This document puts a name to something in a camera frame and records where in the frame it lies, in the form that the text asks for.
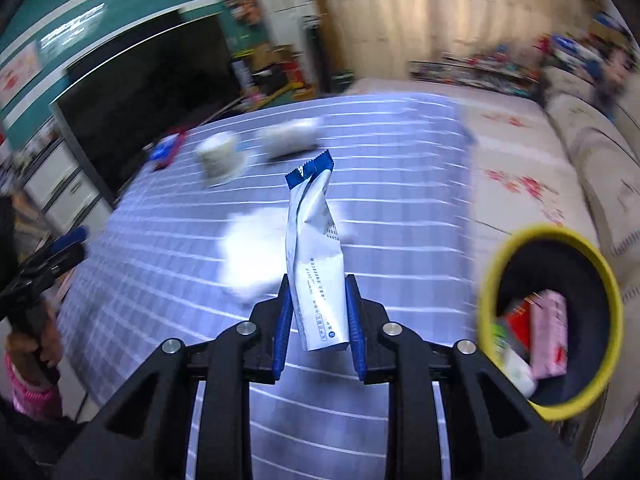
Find red yellow snack bag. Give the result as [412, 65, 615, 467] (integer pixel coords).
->
[504, 300, 534, 350]

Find clear jar green lid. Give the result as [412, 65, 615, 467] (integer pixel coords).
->
[492, 322, 539, 397]

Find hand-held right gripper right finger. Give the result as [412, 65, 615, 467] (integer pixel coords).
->
[344, 274, 586, 480]

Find pale wall poster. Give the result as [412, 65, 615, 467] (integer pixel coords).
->
[0, 40, 42, 107]

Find pink milk carton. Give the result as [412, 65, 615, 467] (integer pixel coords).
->
[529, 290, 569, 381]

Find low shelf of toys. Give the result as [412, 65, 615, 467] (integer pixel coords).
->
[407, 50, 544, 97]

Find yellow rimmed trash bin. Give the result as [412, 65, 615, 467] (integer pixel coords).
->
[476, 225, 624, 422]

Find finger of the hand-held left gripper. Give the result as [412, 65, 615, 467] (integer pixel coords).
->
[20, 244, 86, 287]
[49, 226, 91, 257]

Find black television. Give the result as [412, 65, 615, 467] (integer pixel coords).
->
[50, 7, 242, 197]

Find black tower fan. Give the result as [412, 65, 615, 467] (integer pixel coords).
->
[305, 25, 334, 94]

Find white instant noodle bowl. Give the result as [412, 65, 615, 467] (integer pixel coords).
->
[259, 117, 322, 162]

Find bubble wrap sheet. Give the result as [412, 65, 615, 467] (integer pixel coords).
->
[219, 205, 359, 307]

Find pile of plush toys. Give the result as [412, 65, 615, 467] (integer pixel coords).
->
[540, 10, 640, 111]

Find person's left hand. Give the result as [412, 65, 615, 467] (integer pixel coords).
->
[5, 310, 64, 387]

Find beige sofa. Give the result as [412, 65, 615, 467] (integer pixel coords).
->
[542, 65, 640, 311]

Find open cardboard boxes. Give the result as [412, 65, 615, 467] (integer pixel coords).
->
[250, 45, 297, 77]

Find person's left forearm pink sleeve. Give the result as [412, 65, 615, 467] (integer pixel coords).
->
[4, 352, 65, 420]

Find beige curtain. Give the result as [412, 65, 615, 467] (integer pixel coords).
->
[305, 0, 592, 82]

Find white paper cup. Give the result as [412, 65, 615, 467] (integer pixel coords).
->
[195, 131, 247, 187]

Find white standing air conditioner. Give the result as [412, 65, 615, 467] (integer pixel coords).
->
[247, 0, 322, 47]

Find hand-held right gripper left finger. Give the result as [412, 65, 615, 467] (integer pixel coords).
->
[52, 272, 294, 480]

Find white blue packet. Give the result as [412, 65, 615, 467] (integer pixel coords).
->
[284, 151, 352, 353]

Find blue tissue pack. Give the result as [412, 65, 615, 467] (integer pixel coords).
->
[150, 136, 181, 167]

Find floral floor mat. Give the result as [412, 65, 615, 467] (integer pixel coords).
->
[345, 77, 601, 311]

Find blue checked tablecloth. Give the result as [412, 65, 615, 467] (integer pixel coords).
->
[55, 92, 477, 480]

